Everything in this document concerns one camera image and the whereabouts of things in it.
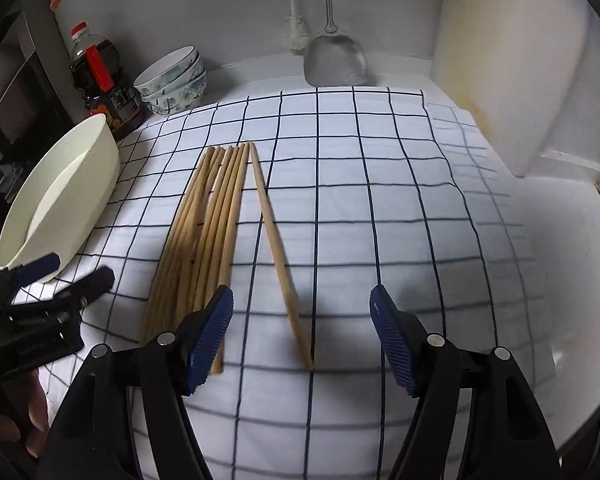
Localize wooden chopstick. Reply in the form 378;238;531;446
249;142;316;371

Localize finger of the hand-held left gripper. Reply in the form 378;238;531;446
10;266;116;321
10;254;62;286

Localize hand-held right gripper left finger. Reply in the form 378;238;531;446
35;284;235;480

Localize white cutting board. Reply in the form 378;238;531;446
432;0;600;178

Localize blue floral patterned bowl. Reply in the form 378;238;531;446
133;46;201;92
139;55;206;103
142;71;208;116

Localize person's left hand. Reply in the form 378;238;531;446
0;367;49;461

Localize white dish brush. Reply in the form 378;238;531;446
280;0;311;56

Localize bundle of chopsticks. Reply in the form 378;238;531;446
140;144;251;376

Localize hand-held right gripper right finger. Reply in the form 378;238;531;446
369;284;563;480

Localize large white bowl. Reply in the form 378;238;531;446
0;113;122;272

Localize white checked cloth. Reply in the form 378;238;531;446
10;86;556;480

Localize metal spatula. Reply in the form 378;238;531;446
302;0;371;87

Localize dark kitchen appliance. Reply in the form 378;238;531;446
0;0;76;171

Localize dark soy sauce bottle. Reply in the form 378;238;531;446
69;22;148;142

